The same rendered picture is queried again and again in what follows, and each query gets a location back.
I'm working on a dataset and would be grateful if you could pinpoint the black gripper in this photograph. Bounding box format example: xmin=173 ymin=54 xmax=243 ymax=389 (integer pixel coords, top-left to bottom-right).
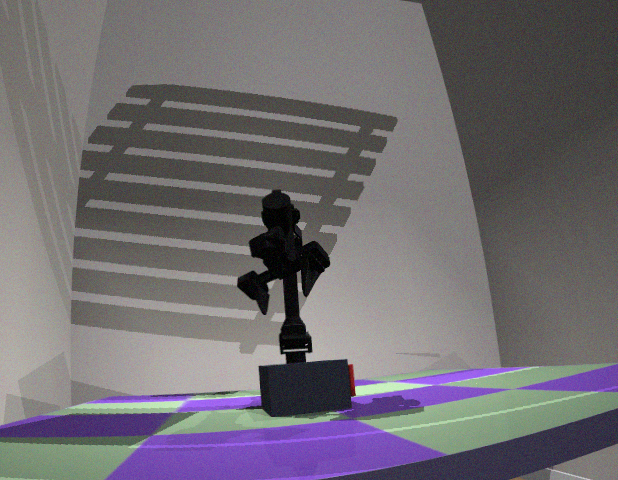
xmin=237 ymin=237 xmax=330 ymax=315

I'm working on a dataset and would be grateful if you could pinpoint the dark red peg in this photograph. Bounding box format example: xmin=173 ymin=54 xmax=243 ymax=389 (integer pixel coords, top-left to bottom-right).
xmin=348 ymin=364 xmax=356 ymax=396

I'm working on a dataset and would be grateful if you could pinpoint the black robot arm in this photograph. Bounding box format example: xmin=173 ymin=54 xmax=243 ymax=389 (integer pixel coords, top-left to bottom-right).
xmin=249 ymin=189 xmax=313 ymax=364

